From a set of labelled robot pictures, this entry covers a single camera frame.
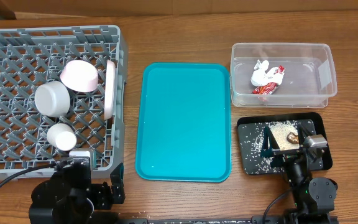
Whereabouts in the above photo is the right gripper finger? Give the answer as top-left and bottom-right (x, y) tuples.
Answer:
(298, 124), (312, 147)
(261, 126), (280, 156)

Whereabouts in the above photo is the pile of white rice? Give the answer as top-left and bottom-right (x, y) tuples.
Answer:
(239, 119), (313, 174)

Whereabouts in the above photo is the white paper cup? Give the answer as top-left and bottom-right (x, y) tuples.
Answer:
(47, 123), (77, 151)

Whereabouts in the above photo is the red snack wrapper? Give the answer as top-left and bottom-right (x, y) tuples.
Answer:
(252, 65), (285, 95)

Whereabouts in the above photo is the white napkin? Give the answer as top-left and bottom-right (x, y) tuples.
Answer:
(251, 60), (283, 86)

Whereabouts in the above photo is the large pink plate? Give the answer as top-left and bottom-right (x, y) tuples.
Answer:
(104, 60), (116, 120)

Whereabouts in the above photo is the small pink bowl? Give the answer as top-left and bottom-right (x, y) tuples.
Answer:
(60, 60), (99, 93)

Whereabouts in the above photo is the brown food piece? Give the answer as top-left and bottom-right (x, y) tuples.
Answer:
(287, 132), (300, 144)

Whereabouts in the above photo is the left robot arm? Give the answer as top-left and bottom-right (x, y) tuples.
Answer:
(29, 149), (125, 224)

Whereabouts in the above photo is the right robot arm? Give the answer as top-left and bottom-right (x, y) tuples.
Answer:
(260, 125), (338, 224)

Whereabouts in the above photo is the grey dishwasher rack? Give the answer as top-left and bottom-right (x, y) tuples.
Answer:
(0, 25), (128, 180)

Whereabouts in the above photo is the black tray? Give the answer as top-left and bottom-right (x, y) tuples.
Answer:
(237, 112), (333, 177)

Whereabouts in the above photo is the clear plastic bin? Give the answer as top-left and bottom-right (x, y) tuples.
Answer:
(230, 43), (337, 108)

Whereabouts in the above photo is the teal serving tray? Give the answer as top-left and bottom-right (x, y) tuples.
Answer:
(135, 62), (231, 182)

